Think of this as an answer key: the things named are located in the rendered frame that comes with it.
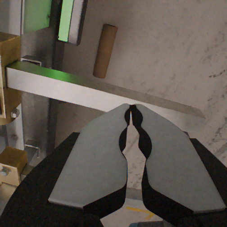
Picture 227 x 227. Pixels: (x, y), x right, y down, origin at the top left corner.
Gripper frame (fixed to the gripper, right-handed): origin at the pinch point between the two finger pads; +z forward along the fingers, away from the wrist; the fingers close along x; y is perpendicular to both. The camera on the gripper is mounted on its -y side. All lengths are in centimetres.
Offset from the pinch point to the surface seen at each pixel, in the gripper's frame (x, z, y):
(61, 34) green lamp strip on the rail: -13.1, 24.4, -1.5
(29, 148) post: -25.7, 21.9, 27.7
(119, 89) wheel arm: -1.2, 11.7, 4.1
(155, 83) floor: 21, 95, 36
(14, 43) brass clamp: -15.6, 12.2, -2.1
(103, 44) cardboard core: -12, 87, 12
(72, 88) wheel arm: -7.3, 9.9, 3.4
